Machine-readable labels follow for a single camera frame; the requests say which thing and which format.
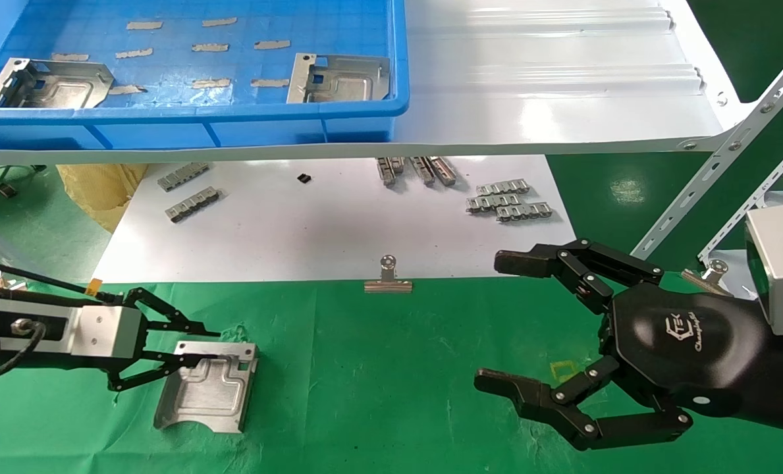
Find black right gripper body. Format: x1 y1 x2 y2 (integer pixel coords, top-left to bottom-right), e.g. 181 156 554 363
599 282 774 419

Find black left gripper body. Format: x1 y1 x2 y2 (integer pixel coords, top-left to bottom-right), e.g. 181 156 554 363
49 308 149 377

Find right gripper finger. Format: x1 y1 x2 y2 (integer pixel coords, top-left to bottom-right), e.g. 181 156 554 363
474 357 693 452
494 238 664 314

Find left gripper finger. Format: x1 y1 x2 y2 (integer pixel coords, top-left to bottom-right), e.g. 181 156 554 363
106 350 221 393
121 287 222 338

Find stamped sheet metal bracket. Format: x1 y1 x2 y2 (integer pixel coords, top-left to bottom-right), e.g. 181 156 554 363
153 340 260 434

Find metal rails under shelf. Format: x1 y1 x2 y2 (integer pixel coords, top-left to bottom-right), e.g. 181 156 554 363
428 157 458 187

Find white paper sheet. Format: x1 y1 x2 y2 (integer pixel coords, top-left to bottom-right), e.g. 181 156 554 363
90 155 578 285

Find green cloth mat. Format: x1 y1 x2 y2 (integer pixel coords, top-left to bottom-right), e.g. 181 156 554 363
0 273 783 474

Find white ribbed shelf panel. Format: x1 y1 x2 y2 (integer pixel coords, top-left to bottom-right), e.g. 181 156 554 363
0 0 757 167

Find yellow plastic bag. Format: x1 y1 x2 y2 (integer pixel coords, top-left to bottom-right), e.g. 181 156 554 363
56 164 148 234

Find blue plastic bin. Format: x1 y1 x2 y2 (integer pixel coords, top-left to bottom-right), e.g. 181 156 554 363
0 0 410 151

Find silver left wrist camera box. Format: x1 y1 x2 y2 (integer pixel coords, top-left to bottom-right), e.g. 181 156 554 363
75 305 147 361

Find black cable with yellow tag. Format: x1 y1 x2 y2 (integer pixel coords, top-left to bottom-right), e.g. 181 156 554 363
0 258 128 307

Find thin white slotted angle rail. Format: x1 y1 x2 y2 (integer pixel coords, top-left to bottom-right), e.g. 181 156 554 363
696 128 783 264

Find wide white slotted angle rail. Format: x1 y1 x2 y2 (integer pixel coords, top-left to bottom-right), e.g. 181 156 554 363
630 36 783 259

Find metal bracket with hole tab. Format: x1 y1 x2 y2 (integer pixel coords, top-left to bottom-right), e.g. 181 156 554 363
286 54 392 105

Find metal bracket with folded side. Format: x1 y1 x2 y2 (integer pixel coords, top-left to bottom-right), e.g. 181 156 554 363
0 58 115 110

